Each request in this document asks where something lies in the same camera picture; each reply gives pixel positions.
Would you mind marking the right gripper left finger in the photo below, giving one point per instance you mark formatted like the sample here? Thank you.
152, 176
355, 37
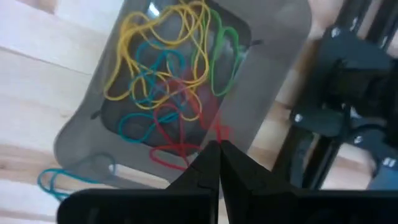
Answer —
199, 193

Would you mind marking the grey translucent plastic bin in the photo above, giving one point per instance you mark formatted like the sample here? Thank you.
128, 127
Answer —
264, 62

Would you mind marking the red rubber band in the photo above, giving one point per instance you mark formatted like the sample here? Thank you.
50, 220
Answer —
174, 84
161, 161

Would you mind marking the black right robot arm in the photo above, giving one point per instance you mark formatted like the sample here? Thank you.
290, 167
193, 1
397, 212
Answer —
357, 62

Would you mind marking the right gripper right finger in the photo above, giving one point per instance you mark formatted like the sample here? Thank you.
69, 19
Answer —
248, 193

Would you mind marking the yellow rubber band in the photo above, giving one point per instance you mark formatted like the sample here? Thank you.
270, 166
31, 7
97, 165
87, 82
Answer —
203, 37
112, 73
199, 110
149, 107

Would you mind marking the green rubber band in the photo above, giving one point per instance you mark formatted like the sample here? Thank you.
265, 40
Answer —
237, 46
219, 25

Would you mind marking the teal rubber band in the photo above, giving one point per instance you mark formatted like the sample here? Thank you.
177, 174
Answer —
74, 177
183, 65
124, 119

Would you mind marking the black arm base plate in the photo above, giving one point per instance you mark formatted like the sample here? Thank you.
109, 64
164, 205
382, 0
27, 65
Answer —
326, 124

